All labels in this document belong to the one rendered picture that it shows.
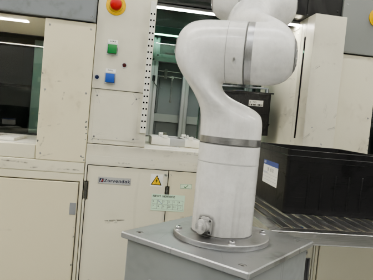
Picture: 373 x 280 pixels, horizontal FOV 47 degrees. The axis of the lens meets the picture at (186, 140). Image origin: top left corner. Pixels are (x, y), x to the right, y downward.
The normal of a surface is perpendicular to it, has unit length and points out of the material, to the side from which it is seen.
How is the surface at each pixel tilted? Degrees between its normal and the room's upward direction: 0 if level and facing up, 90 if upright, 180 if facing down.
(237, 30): 57
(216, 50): 96
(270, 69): 124
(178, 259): 90
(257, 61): 113
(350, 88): 90
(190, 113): 90
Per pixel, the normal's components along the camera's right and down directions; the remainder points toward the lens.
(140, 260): -0.60, -0.01
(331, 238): 0.15, 0.07
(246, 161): 0.49, 0.09
